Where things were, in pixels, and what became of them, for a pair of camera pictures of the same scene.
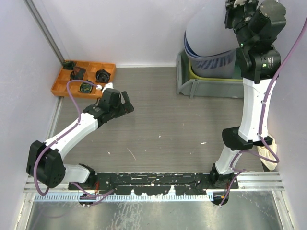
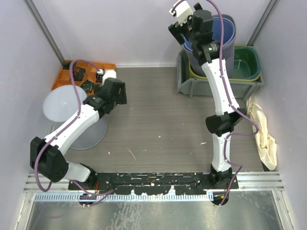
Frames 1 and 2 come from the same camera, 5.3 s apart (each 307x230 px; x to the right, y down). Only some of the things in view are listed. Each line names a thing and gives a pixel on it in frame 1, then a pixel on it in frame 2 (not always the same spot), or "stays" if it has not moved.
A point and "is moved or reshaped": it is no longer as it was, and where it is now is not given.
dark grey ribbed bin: [221, 66] stays
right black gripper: [230, 9] to [177, 33]
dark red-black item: [77, 74] stays
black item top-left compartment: [68, 65] stays
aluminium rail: [259, 181] stays
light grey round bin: [206, 34] is moved or reshaped
